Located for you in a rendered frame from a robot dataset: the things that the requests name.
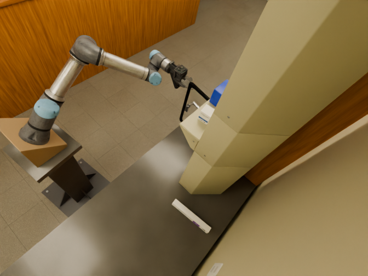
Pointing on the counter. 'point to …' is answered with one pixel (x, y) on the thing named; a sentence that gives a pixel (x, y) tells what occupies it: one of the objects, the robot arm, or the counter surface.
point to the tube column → (295, 64)
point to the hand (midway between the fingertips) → (192, 88)
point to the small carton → (206, 114)
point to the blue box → (218, 93)
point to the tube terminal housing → (224, 157)
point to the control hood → (194, 126)
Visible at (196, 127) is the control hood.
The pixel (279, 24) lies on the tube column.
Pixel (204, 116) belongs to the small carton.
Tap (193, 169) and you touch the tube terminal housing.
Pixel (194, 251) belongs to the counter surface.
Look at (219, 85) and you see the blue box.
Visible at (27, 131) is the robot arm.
